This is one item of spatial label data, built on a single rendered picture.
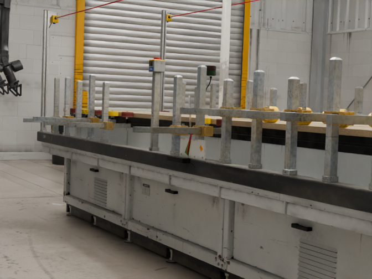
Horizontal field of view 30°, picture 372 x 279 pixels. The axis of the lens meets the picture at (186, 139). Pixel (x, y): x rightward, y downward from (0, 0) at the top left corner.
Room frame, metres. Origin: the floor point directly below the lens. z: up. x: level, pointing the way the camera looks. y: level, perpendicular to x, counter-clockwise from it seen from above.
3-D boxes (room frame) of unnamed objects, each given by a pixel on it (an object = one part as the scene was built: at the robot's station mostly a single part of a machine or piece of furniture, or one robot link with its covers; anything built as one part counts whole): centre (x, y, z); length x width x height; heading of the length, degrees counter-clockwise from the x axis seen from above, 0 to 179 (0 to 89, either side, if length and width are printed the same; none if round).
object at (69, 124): (4.55, 0.57, 0.81); 0.43 x 0.03 x 0.04; 119
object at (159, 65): (3.97, 0.18, 1.18); 0.07 x 0.07 x 0.08; 29
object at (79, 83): (5.05, 0.79, 0.88); 0.04 x 0.04 x 0.48; 29
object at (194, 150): (3.54, -0.03, 0.75); 0.26 x 0.01 x 0.10; 29
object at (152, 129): (3.45, -0.02, 0.84); 0.43 x 0.03 x 0.04; 119
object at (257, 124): (3.09, -0.31, 0.90); 0.04 x 0.04 x 0.48; 29
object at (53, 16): (5.77, 1.15, 1.20); 0.15 x 0.12 x 1.00; 29
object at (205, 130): (3.50, -0.08, 0.85); 0.14 x 0.06 x 0.05; 29
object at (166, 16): (6.30, 0.22, 1.25); 0.15 x 0.08 x 1.10; 29
